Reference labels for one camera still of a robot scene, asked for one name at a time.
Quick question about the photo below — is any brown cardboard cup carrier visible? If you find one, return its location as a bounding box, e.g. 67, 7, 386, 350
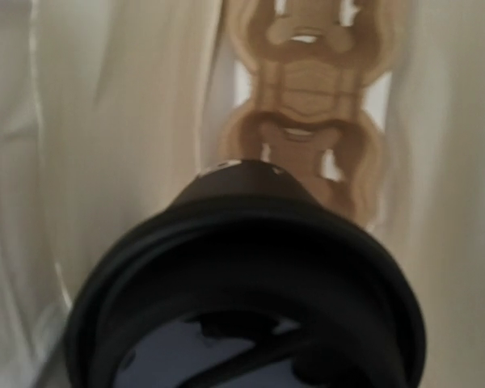
219, 1, 405, 226

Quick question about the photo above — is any beige paper bag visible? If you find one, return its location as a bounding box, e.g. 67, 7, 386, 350
0, 1, 485, 387

